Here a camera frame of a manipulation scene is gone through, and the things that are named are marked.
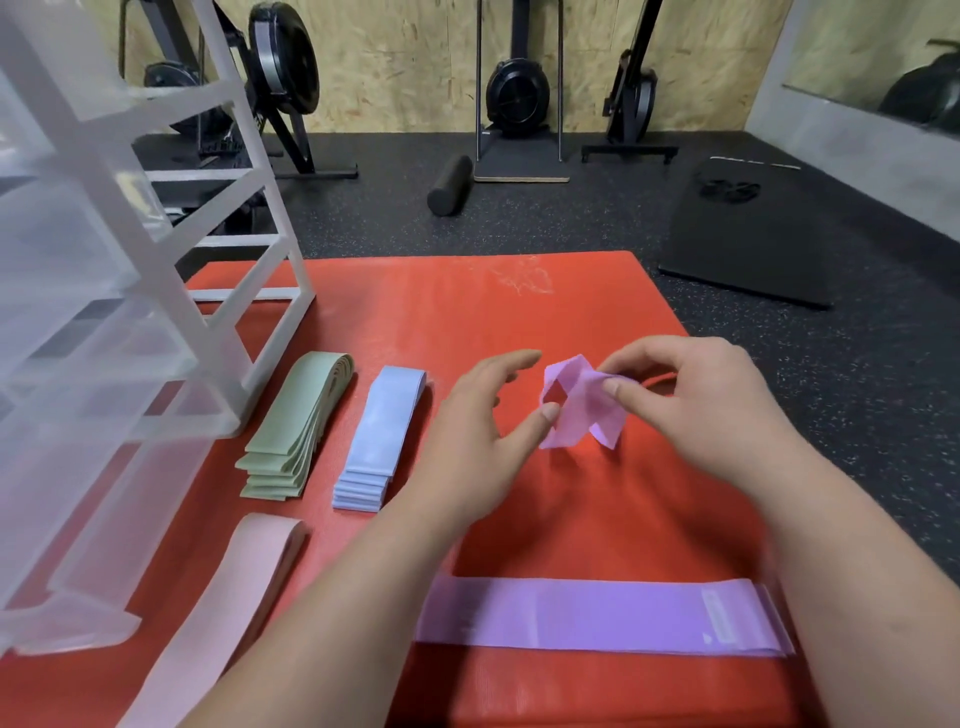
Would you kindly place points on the stack of green bands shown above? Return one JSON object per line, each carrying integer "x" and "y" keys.
{"x": 292, "y": 412}

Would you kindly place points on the translucent plastic drawer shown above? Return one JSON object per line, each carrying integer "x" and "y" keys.
{"x": 19, "y": 127}
{"x": 82, "y": 622}
{"x": 52, "y": 255}
{"x": 60, "y": 450}

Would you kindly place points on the wall mirror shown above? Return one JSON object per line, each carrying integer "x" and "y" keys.
{"x": 840, "y": 45}

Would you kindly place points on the black foam roller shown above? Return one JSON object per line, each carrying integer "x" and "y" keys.
{"x": 450, "y": 186}

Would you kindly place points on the clear plastic drawer unit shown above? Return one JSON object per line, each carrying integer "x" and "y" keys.
{"x": 285, "y": 330}

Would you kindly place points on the red soft plyo box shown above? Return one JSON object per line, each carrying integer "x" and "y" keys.
{"x": 465, "y": 307}

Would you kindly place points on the person's left hand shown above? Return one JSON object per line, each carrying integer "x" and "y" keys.
{"x": 465, "y": 457}

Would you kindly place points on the person's left forearm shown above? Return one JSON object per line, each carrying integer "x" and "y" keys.
{"x": 330, "y": 637}

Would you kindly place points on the person's right forearm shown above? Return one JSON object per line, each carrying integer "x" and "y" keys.
{"x": 870, "y": 600}

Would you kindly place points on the stack of blue bands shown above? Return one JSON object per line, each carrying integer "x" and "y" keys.
{"x": 382, "y": 427}

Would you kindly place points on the person's right hand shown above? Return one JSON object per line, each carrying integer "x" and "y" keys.
{"x": 727, "y": 412}

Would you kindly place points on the black exercise mat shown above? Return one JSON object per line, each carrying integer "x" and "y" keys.
{"x": 742, "y": 240}

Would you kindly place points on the stack of pink bands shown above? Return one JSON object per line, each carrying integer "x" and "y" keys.
{"x": 225, "y": 600}

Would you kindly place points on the black upright rowing machine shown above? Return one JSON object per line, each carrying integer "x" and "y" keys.
{"x": 631, "y": 97}

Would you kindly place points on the black ski machine with stand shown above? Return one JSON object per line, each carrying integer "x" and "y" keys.
{"x": 517, "y": 94}

